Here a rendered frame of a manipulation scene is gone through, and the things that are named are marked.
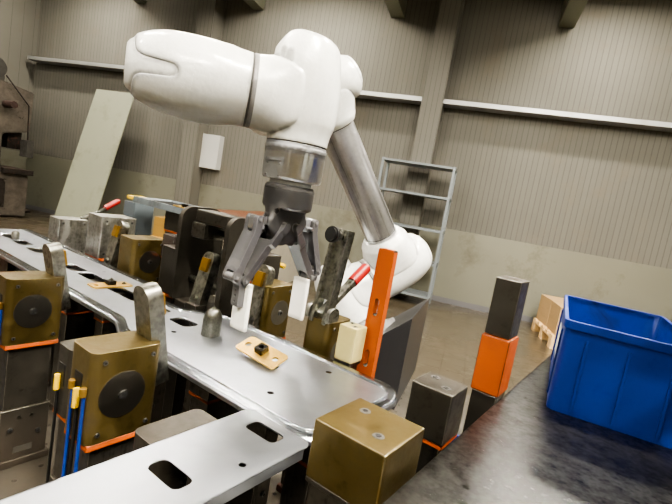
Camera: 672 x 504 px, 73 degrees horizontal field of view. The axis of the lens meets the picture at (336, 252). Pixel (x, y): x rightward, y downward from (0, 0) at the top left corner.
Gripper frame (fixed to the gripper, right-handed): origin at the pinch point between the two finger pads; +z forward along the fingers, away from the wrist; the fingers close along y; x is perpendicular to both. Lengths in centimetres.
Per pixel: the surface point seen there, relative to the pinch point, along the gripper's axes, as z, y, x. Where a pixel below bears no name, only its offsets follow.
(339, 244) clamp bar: -11.1, -15.6, -0.2
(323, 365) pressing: 7.5, -7.0, 6.8
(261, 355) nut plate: 6.3, 1.3, 0.8
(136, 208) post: -4, -30, -92
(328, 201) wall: -1, -530, -395
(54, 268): 1.5, 15.1, -38.8
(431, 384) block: -0.8, 3.1, 28.7
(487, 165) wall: -92, -606, -180
